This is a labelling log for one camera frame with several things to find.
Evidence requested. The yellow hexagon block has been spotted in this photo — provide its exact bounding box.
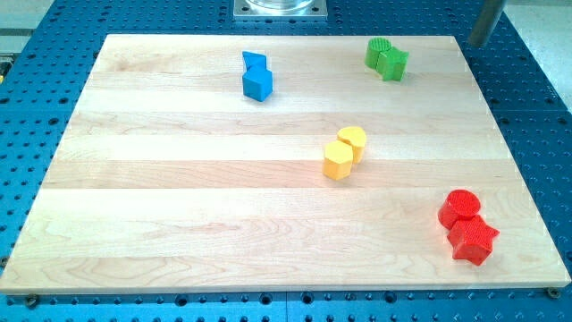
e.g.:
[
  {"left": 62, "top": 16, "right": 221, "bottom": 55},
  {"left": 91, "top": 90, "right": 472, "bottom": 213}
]
[{"left": 323, "top": 140, "right": 353, "bottom": 180}]

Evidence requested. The blue triangle block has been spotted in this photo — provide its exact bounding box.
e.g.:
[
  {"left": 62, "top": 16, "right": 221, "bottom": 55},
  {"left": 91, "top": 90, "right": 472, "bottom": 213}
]
[{"left": 242, "top": 51, "right": 267, "bottom": 71}]

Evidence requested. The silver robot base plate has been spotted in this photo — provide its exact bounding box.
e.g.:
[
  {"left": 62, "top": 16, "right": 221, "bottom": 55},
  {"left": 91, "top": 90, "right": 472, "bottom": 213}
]
[{"left": 232, "top": 0, "right": 328, "bottom": 21}]

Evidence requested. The green cylinder block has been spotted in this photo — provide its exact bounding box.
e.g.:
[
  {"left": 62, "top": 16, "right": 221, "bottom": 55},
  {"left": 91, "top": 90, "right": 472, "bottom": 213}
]
[{"left": 365, "top": 37, "right": 392, "bottom": 69}]

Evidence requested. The grey metal pusher rod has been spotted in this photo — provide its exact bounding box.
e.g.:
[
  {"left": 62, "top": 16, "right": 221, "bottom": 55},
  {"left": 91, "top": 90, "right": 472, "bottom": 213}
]
[{"left": 467, "top": 0, "right": 508, "bottom": 47}]

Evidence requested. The red star block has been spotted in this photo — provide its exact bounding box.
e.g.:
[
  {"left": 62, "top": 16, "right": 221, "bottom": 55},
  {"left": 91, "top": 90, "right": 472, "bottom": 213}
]
[{"left": 447, "top": 215, "right": 500, "bottom": 266}]

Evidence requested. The green star block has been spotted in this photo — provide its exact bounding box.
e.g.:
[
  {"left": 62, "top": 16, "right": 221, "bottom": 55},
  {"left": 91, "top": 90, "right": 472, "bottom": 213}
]
[{"left": 376, "top": 47, "right": 409, "bottom": 81}]

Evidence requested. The yellow heart block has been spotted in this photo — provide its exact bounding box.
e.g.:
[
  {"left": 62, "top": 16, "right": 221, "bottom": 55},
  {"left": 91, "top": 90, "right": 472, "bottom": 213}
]
[{"left": 337, "top": 126, "right": 367, "bottom": 164}]

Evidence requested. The blue cube block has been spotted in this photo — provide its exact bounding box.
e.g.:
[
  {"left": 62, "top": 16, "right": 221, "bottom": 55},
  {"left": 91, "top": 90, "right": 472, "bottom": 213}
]
[{"left": 242, "top": 67, "right": 273, "bottom": 102}]

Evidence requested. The wooden board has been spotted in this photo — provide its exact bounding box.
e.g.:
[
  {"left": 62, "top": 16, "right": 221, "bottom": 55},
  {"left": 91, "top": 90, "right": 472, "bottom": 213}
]
[{"left": 1, "top": 35, "right": 570, "bottom": 295}]

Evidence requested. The blue perforated table plate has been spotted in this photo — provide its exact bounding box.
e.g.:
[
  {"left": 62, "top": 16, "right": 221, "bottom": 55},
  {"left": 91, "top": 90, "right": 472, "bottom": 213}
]
[{"left": 1, "top": 1, "right": 571, "bottom": 321}]

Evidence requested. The red cylinder block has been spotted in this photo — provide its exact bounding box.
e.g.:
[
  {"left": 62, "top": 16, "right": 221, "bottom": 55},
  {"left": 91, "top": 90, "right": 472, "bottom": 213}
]
[{"left": 438, "top": 190, "right": 481, "bottom": 230}]

